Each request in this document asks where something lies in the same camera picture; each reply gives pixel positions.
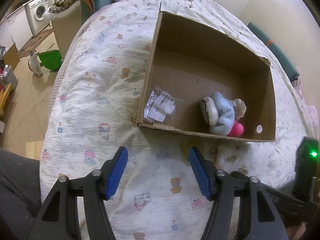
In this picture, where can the brown cardboard box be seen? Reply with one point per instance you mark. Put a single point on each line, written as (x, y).
(190, 60)

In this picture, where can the pink rubber duck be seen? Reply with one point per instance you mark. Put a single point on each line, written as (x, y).
(237, 130)

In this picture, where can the cream satin scrunchie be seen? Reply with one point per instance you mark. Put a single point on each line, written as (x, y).
(239, 108)

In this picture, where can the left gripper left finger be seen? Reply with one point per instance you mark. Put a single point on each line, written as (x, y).
(58, 216)

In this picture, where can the white cloth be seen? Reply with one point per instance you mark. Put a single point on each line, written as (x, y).
(230, 151)

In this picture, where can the white kitchen cabinet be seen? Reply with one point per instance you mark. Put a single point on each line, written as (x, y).
(16, 30)

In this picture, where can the white washing machine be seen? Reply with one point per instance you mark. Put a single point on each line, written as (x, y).
(35, 10)

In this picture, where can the green dustpan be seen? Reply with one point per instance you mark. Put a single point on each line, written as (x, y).
(51, 59)

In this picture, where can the light blue plush fish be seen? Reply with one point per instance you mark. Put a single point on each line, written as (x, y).
(218, 113)

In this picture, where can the crinkled plastic label packet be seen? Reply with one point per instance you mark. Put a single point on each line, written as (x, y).
(159, 105)

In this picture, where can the white patterned bed quilt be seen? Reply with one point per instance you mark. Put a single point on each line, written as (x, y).
(96, 98)

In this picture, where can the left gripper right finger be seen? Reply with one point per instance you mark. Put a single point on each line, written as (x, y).
(258, 216)

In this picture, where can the teal headboard cushion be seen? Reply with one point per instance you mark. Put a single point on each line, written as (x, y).
(287, 66)

